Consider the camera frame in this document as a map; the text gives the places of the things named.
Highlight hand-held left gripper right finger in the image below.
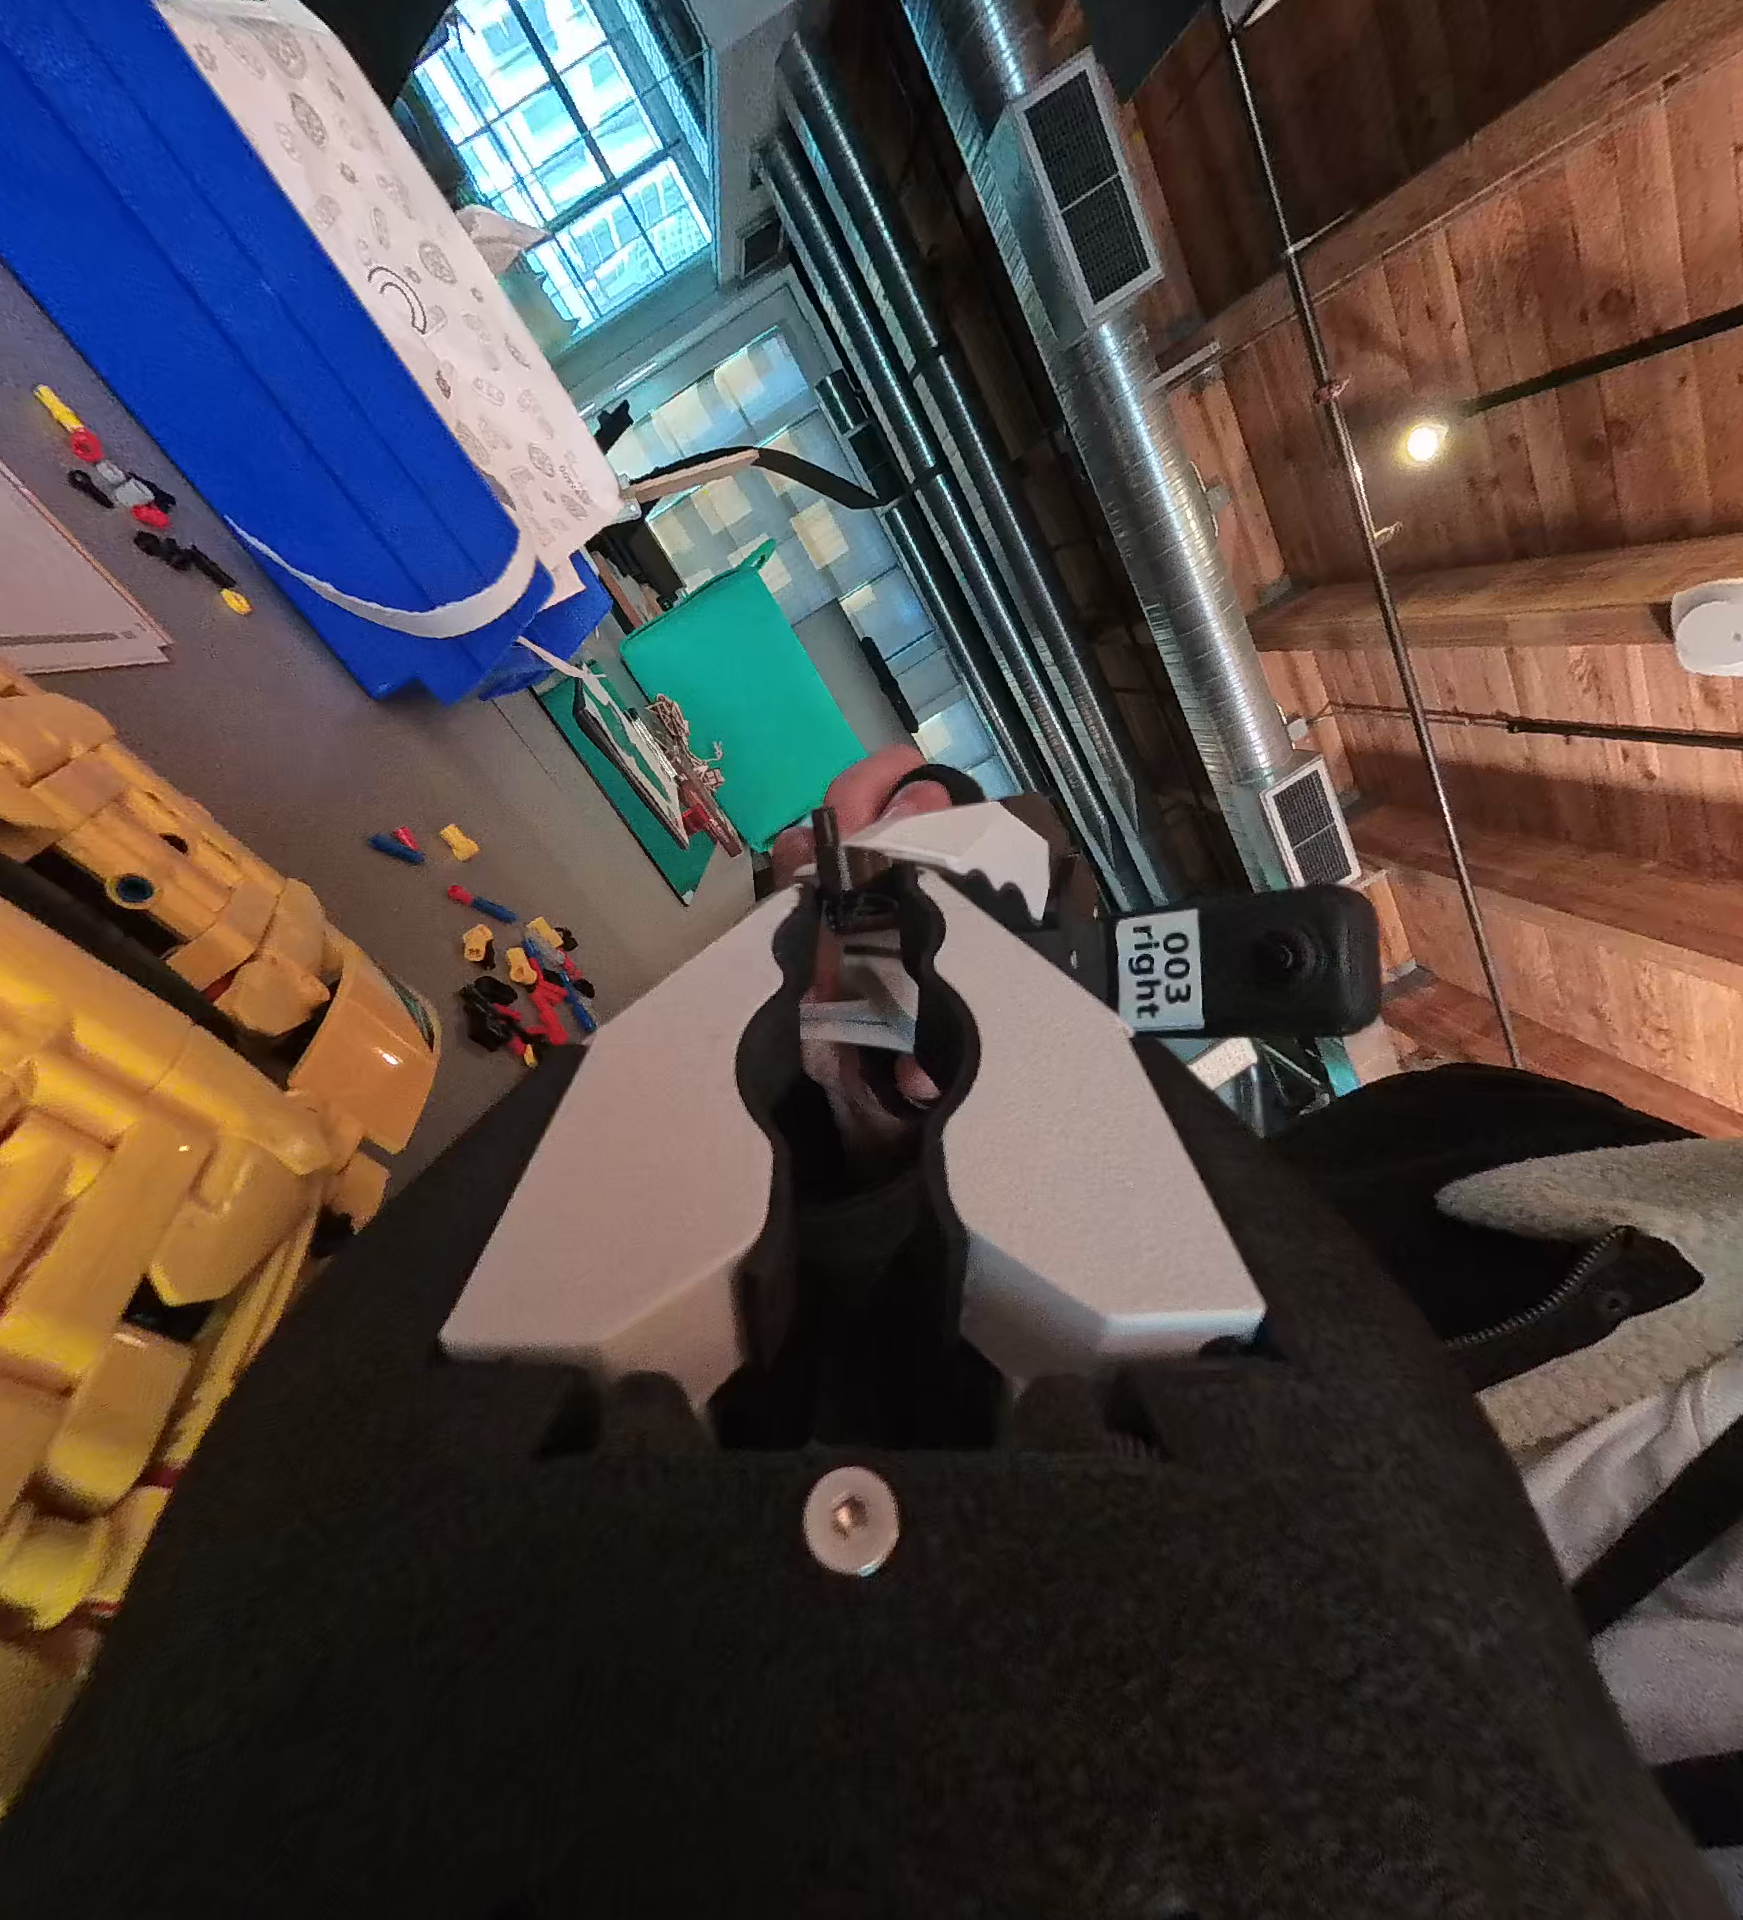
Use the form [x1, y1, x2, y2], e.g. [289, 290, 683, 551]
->
[907, 871, 1271, 1391]

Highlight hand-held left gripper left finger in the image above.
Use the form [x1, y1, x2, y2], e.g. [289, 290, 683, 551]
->
[436, 882, 832, 1375]

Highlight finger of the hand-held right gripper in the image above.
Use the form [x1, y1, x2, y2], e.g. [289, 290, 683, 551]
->
[833, 802, 1054, 916]

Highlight black toy connector piece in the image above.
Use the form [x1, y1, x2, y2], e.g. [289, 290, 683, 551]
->
[808, 808, 903, 945]

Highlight person's right hand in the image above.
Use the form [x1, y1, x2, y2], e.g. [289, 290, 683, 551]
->
[773, 747, 965, 893]

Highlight white ceiling vent grille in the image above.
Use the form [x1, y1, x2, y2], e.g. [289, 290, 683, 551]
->
[1259, 754, 1367, 889]
[1013, 58, 1169, 324]

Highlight scattered colourful toy pieces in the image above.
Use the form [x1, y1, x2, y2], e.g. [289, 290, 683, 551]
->
[33, 381, 255, 620]
[367, 817, 605, 1069]

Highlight teal storage box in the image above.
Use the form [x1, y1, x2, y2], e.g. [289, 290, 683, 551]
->
[618, 562, 872, 848]

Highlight brown toy model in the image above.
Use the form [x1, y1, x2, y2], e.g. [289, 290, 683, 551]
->
[628, 692, 744, 860]

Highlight green plastic bin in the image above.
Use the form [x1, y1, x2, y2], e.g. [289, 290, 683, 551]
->
[532, 661, 709, 905]

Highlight yellow toy brick car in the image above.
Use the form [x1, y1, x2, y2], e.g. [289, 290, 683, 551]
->
[0, 612, 445, 1893]

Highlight white ceiling speaker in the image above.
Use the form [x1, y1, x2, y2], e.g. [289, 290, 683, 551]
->
[1671, 577, 1743, 681]

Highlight person's white shirt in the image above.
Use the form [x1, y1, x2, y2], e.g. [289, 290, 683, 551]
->
[1508, 1320, 1743, 1920]

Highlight large grid window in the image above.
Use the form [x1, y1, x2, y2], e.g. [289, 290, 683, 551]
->
[406, 0, 715, 324]

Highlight white printed paper bag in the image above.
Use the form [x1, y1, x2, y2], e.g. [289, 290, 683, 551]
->
[157, 0, 626, 640]

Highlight open instruction booklet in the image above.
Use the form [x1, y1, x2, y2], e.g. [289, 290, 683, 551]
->
[0, 373, 175, 676]

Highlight blue plastic bin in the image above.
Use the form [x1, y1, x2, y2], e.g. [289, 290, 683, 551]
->
[0, 0, 620, 706]

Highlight silver ventilation duct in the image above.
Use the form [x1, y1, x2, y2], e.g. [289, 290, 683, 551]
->
[900, 0, 1360, 903]

